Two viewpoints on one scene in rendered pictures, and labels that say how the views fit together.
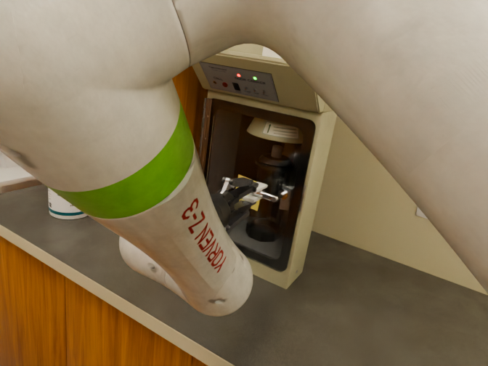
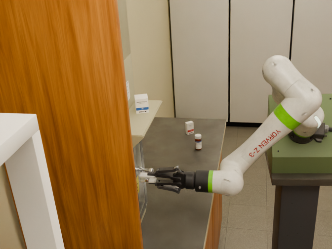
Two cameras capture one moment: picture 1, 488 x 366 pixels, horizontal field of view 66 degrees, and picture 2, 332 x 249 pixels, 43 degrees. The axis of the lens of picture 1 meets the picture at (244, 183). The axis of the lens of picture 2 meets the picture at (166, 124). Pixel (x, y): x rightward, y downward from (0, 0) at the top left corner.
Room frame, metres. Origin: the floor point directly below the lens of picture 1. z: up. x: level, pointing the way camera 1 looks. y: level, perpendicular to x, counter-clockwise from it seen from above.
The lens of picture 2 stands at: (1.16, 1.46, 2.18)
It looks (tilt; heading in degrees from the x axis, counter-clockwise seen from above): 26 degrees down; 255
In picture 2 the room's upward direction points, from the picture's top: 4 degrees counter-clockwise
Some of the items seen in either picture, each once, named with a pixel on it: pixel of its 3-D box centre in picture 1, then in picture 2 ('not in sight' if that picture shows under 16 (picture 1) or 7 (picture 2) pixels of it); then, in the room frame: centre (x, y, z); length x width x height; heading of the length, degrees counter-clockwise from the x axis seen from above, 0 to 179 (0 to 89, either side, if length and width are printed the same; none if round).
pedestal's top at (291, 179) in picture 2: not in sight; (298, 166); (-0.04, -0.25, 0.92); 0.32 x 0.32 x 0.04; 67
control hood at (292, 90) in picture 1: (252, 78); (140, 127); (0.87, 0.02, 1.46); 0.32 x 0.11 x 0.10; 62
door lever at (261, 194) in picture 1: (266, 192); (145, 174); (0.85, -0.06, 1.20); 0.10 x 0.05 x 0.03; 61
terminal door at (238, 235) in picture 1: (246, 184); (134, 185); (0.92, -0.01, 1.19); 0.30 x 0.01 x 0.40; 61
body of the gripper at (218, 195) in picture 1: (218, 210); (184, 180); (0.71, 0.04, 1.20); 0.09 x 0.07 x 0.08; 152
